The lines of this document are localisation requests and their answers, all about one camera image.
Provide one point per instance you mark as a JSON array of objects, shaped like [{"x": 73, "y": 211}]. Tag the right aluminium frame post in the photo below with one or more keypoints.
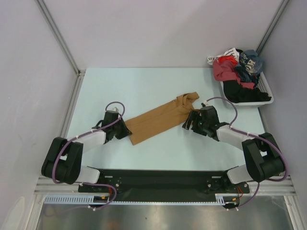
[{"x": 272, "y": 25}]

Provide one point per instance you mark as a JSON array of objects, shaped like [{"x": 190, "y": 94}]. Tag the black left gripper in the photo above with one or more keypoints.
[{"x": 125, "y": 132}]

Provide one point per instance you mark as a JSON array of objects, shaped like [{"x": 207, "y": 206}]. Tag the pink garment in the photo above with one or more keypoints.
[{"x": 225, "y": 71}]

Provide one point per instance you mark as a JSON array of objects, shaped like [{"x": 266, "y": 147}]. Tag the left side aluminium rail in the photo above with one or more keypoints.
[{"x": 72, "y": 103}]

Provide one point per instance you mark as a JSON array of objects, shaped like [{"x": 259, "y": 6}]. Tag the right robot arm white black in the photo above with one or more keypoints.
[{"x": 262, "y": 156}]

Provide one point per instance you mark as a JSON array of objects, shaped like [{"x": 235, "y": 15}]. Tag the white black printed garment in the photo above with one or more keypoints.
[{"x": 230, "y": 52}]

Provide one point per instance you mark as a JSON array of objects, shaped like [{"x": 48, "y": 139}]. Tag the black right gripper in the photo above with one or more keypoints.
[{"x": 193, "y": 114}]

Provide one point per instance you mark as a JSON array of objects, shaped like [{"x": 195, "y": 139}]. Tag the aluminium frame post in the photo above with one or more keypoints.
[
  {"x": 272, "y": 25},
  {"x": 46, "y": 13}
]

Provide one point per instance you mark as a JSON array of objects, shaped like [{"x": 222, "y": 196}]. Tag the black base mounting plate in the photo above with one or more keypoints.
[{"x": 165, "y": 186}]

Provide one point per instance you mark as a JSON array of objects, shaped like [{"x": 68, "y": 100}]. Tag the red garment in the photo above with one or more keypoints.
[{"x": 227, "y": 58}]

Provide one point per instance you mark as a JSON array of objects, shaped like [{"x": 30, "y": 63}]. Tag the grey plastic laundry basket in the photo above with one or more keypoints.
[{"x": 262, "y": 86}]

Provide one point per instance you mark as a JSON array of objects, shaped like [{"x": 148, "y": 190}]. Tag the front aluminium frame rail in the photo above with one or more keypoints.
[{"x": 46, "y": 186}]

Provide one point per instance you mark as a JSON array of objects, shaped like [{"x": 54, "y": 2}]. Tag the tan ribbed tank top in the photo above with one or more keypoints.
[{"x": 162, "y": 118}]

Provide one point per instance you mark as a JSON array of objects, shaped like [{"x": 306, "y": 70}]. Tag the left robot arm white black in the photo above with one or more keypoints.
[{"x": 63, "y": 163}]

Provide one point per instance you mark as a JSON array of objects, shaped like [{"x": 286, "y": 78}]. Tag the blue printed garment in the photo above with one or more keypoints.
[{"x": 250, "y": 66}]

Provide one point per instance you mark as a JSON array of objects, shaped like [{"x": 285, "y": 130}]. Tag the left aluminium frame post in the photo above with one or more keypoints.
[{"x": 46, "y": 13}]

